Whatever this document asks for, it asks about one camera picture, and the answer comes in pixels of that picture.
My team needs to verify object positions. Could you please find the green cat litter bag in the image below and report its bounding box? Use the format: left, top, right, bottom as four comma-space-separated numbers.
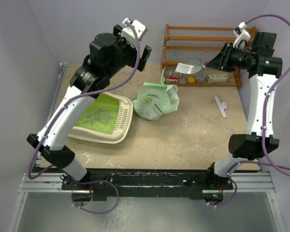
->
132, 70, 179, 121

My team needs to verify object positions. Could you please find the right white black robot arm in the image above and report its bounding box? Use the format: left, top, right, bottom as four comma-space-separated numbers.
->
205, 32, 283, 189

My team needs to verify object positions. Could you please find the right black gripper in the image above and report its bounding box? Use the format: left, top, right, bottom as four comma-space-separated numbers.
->
206, 42, 254, 73

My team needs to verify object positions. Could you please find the yellow grey tape measure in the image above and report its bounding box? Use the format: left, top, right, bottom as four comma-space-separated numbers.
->
186, 76, 196, 84

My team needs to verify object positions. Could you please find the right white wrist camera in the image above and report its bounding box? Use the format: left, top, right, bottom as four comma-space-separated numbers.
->
233, 22, 250, 49

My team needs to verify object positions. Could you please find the clear plastic cup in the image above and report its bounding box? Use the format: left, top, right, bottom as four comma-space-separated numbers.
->
196, 73, 206, 83

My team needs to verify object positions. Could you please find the beige litter box green liner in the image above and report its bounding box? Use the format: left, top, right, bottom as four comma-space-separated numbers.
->
69, 92, 133, 144

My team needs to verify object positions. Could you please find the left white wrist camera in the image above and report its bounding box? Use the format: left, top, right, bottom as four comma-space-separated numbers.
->
121, 17, 147, 47

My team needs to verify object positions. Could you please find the white bag clip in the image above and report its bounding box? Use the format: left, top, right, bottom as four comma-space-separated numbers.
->
214, 96, 228, 118

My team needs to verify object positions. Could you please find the aluminium frame rail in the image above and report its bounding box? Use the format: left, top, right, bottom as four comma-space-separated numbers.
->
19, 173, 275, 193

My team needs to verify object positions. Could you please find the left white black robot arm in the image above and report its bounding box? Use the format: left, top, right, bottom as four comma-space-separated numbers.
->
27, 18, 152, 189

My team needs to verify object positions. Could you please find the green white carton box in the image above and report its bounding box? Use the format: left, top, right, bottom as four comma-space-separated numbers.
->
206, 74, 228, 84

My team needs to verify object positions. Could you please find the wooden shoe rack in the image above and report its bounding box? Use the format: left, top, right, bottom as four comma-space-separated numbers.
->
160, 24, 259, 87

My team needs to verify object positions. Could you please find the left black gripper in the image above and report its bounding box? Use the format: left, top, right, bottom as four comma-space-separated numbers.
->
106, 27, 151, 79

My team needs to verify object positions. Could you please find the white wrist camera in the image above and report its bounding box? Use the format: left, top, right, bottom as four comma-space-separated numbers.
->
121, 17, 147, 47
233, 22, 250, 49

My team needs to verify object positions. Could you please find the silver metal scoop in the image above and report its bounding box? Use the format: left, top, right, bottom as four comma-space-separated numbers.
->
175, 58, 205, 74

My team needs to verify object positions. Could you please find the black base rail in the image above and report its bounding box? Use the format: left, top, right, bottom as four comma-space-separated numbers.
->
60, 168, 233, 202

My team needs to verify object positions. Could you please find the red white small box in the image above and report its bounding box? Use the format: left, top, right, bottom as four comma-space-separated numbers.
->
165, 76, 178, 85

